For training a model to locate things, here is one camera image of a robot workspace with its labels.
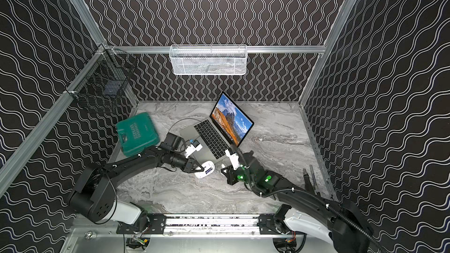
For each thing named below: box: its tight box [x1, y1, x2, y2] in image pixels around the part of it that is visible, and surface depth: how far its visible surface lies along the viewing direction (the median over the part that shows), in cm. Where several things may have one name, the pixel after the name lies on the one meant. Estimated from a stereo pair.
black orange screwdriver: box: [302, 168, 315, 194], surface depth 89 cm
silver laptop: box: [179, 91, 255, 164], surface depth 102 cm
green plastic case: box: [115, 111, 160, 157], surface depth 100 cm
